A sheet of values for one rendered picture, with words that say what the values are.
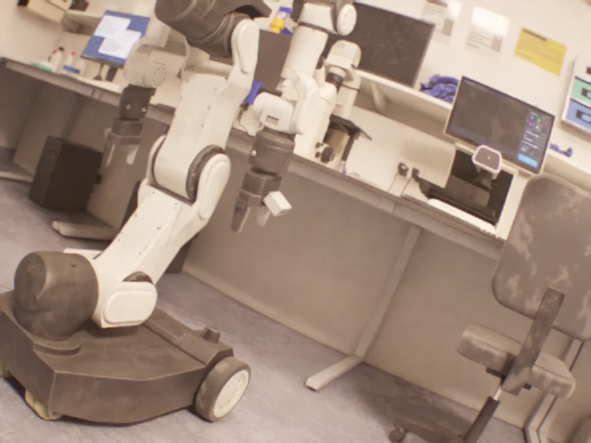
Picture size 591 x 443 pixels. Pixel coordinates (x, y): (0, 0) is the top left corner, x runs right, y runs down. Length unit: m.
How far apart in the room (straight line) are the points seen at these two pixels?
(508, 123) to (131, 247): 1.46
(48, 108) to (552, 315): 3.64
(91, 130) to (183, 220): 2.41
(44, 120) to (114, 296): 3.05
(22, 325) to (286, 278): 1.87
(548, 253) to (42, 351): 1.22
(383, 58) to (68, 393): 2.15
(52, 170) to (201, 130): 1.91
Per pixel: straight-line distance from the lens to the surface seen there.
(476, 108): 2.12
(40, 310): 1.07
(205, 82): 1.28
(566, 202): 1.41
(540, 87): 2.86
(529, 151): 2.09
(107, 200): 3.41
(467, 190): 1.96
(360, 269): 2.63
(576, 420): 2.74
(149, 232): 1.28
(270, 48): 2.45
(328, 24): 1.17
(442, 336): 2.58
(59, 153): 3.07
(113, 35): 3.17
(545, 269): 1.39
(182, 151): 1.29
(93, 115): 3.67
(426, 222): 1.76
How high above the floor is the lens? 0.67
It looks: 4 degrees down
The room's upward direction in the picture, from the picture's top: 22 degrees clockwise
